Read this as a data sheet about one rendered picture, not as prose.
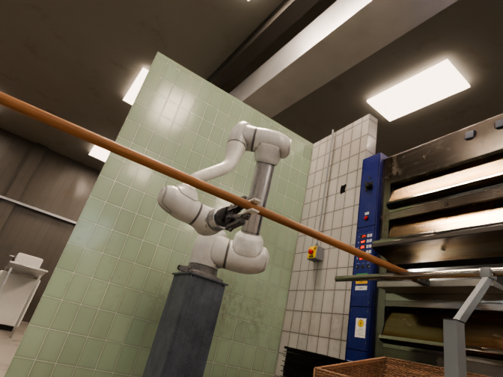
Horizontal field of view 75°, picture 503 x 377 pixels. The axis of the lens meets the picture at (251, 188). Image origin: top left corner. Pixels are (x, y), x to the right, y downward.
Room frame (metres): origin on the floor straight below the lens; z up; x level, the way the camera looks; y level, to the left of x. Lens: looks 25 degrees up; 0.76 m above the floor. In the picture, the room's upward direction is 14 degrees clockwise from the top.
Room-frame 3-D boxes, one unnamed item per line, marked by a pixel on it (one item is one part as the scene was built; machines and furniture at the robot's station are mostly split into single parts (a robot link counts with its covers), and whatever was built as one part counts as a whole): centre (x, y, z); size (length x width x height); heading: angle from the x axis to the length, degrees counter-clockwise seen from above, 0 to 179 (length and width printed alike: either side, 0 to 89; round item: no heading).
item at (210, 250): (1.74, 0.13, 1.17); 0.18 x 0.16 x 0.22; 87
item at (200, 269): (1.73, 0.16, 1.03); 0.22 x 0.18 x 0.06; 121
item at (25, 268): (7.21, 4.11, 0.68); 2.87 x 0.71 x 1.35; 32
